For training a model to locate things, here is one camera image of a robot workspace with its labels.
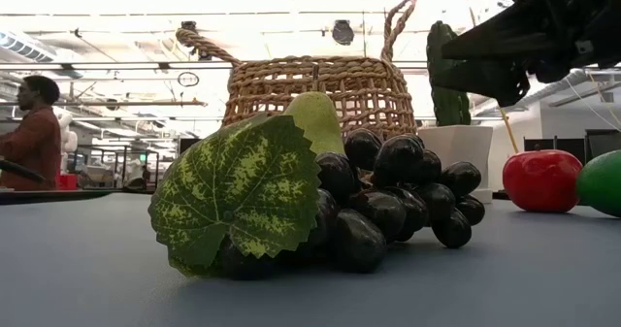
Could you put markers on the woven wicker basket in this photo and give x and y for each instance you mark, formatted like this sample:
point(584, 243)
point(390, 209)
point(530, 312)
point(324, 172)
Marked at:
point(359, 89)

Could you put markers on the red apple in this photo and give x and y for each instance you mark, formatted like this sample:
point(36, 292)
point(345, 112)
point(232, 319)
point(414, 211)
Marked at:
point(542, 181)

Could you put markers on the thin yellow stick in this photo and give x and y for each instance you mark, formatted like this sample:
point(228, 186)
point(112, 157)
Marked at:
point(509, 133)

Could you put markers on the red box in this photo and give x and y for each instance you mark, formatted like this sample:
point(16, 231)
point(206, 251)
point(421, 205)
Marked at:
point(68, 182)

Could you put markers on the dark computer monitor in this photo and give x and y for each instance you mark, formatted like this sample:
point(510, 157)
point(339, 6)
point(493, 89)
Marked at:
point(604, 142)
point(553, 148)

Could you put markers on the white bulky object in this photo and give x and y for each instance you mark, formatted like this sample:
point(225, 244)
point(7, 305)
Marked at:
point(68, 140)

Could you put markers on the white square plant pot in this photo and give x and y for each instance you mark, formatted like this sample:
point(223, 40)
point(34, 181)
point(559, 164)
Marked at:
point(456, 157)

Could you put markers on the green cactus plant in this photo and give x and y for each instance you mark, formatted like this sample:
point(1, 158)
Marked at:
point(451, 109)

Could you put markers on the black rod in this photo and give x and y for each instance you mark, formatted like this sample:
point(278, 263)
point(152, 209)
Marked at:
point(22, 170)

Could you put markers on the black grape bunch with leaf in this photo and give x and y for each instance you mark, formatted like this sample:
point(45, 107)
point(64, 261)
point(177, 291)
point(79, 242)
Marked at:
point(388, 210)

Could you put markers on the green lime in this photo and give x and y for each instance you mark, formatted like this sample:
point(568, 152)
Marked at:
point(601, 186)

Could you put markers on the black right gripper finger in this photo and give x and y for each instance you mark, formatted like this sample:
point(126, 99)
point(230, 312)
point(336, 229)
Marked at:
point(490, 82)
point(509, 36)

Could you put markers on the ceiling air vent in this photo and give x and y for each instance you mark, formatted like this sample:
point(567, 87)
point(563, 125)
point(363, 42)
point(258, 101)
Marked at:
point(24, 45)

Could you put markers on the person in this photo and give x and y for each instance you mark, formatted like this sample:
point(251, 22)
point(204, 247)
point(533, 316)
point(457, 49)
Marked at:
point(36, 138)

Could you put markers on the black metal rack frame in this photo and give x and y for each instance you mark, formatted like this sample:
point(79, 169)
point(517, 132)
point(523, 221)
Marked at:
point(116, 164)

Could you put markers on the yellow-green pear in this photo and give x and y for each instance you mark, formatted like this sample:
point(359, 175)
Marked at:
point(317, 118)

